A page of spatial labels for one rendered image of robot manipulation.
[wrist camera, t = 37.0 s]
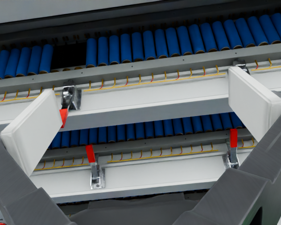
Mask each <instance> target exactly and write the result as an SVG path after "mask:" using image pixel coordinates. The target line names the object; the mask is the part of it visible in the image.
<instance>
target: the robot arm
mask: <svg viewBox="0 0 281 225"><path fill-rule="evenodd" d="M228 104H229V106H230V107H231V108H232V110H233V111H234V112H235V113H236V115H237V116H238V117H239V119H240V120H241V121H242V122H243V124H244V125H245V126H246V127H247V129H248V130H249V131H250V133H251V134H252V135H253V137H254V138H255V139H256V140H257V141H258V144H257V145H256V146H255V148H254V149H253V150H252V151H251V153H250V154H249V155H248V156H247V158H246V159H245V160H244V161H243V162H242V164H241V165H240V166H239V168H238V169H234V168H231V167H229V168H228V169H227V170H226V171H225V172H224V173H223V174H222V175H221V176H220V178H219V179H218V180H217V181H216V182H215V184H214V185H213V186H212V187H211V188H210V190H209V191H208V192H207V193H206V194H205V195H204V197H203V198H202V199H201V200H200V201H199V202H197V201H193V200H185V197H184V193H183V192H182V193H173V194H164V195H158V196H154V197H150V198H147V199H144V200H140V201H125V200H100V201H91V202H89V205H88V208H87V209H85V210H82V211H80V212H78V213H76V214H74V215H72V216H70V217H69V218H68V217H67V216H66V215H65V214H64V212H63V211H62V210H61V209H60V208H59V207H58V206H57V204H56V203H55V202H54V201H53V200H52V198H51V197H50V196H49V195H48V194H47V192H46V191H45V190H44V189H43V188H42V187H40V188H37V187H36V186H35V185H34V184H33V182H32V181H31V180H30V178H29V176H30V175H31V174H32V172H33V170H34V169H35V167H36V166H37V164H38V163H39V161H40V159H41V158H42V156H43V154H44V153H45V151H46V150H47V148H48V147H49V145H50V143H51V142H52V140H53V139H54V137H55V135H56V134H57V132H58V131H59V129H60V128H61V126H62V124H63V122H62V118H61V115H60V112H59V108H58V104H57V100H56V96H55V93H54V91H53V90H52V89H49V90H45V91H44V92H43V93H42V94H41V95H40V96H39V97H38V98H36V99H35V100H34V101H33V102H32V103H31V104H30V105H29V106H28V107H27V108H26V109H25V110H24V111H23V112H22V113H21V114H20V115H19V116H18V117H17V118H15V119H14V120H13V121H12V122H11V123H10V124H9V125H8V126H6V127H5V128H4V130H2V131H1V132H0V211H1V213H2V215H3V217H4V219H5V221H6V223H7V225H277V224H278V222H279V220H280V217H281V92H277V91H270V90H269V89H268V88H266V87H265V86H264V85H262V84H261V83H259V82H258V81H257V80H255V79H254V78H253V77H252V76H250V75H249V74H248V73H246V72H245V71H243V70H242V69H241V68H239V67H238V66H235V67H230V69H228Z"/></svg>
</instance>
